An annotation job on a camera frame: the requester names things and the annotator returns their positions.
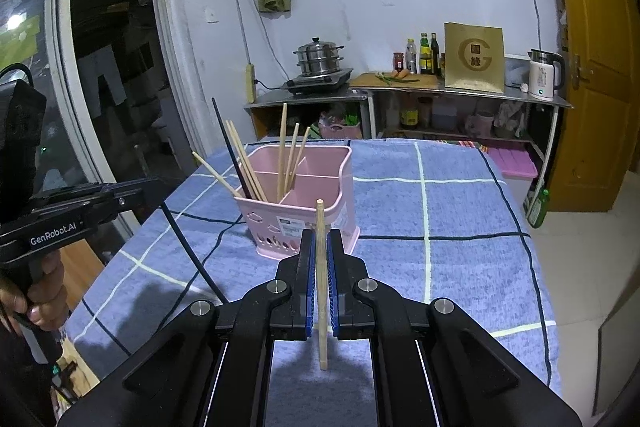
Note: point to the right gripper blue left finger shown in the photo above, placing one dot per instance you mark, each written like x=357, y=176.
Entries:
x=304, y=285

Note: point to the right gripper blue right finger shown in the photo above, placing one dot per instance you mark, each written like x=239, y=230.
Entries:
x=338, y=281

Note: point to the wooden chopstick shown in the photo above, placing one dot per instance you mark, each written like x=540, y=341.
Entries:
x=281, y=151
x=289, y=180
x=248, y=164
x=322, y=286
x=216, y=175
x=300, y=151
x=247, y=178
x=291, y=150

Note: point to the black chopstick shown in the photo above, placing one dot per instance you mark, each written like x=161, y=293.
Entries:
x=230, y=148
x=193, y=257

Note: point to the metal kitchen shelf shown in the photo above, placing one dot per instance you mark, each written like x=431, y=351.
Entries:
x=512, y=119

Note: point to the person left hand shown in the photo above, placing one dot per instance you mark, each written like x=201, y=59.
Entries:
x=45, y=302

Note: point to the pink plastic utensil caddy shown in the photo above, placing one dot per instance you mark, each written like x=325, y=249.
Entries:
x=323, y=172

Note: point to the pink basket on shelf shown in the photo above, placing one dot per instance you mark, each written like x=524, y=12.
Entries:
x=339, y=131

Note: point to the colourful striped blanket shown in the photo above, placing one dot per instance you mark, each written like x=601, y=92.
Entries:
x=465, y=143

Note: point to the black induction cooker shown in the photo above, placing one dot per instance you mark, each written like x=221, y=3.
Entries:
x=319, y=83

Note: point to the wooden cutting board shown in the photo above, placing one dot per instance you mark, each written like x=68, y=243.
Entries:
x=368, y=81

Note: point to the green onion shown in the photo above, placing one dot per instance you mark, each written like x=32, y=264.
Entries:
x=397, y=78

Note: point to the pink storage box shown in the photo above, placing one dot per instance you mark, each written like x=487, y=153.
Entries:
x=513, y=162

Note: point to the yellow power strip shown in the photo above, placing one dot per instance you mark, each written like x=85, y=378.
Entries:
x=250, y=83

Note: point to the green bottle on floor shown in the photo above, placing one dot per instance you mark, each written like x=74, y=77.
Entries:
x=538, y=209

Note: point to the steel steamer pot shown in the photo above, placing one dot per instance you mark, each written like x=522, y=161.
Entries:
x=319, y=57

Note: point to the red jar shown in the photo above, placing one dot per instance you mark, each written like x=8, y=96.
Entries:
x=399, y=61

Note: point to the clear plastic bottle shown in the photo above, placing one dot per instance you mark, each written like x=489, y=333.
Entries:
x=410, y=56

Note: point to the green oil bottle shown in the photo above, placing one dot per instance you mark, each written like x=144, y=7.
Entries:
x=426, y=61

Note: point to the dark sauce bottle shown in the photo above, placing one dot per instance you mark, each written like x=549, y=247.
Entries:
x=437, y=69

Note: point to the gold gift box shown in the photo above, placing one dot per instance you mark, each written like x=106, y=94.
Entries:
x=474, y=58

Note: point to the white electric kettle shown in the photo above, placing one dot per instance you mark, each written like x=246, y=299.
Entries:
x=546, y=74

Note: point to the yellow wooden door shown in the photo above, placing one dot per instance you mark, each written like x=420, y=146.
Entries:
x=600, y=130

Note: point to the white wall switch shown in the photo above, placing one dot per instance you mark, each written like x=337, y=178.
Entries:
x=210, y=16

